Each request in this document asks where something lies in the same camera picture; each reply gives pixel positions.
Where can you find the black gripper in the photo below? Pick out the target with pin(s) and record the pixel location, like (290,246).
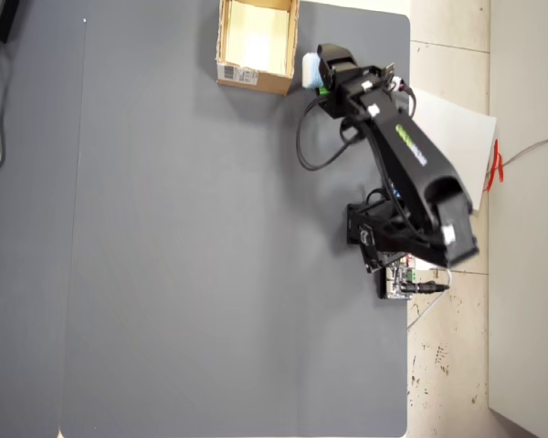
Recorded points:
(351,91)

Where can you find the white foam block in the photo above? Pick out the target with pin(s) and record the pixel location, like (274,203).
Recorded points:
(309,70)

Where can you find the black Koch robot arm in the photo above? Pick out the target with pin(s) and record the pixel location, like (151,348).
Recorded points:
(415,159)

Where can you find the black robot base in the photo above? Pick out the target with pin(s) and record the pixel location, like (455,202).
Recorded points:
(363,228)

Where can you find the open cardboard box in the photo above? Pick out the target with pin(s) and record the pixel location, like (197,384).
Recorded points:
(256,80)

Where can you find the white paper sheet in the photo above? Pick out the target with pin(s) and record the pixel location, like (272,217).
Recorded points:
(456,132)

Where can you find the large grey table mat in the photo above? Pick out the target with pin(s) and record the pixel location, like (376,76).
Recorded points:
(210,251)

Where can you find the narrow grey table mat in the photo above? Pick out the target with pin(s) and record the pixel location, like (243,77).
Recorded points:
(32,251)

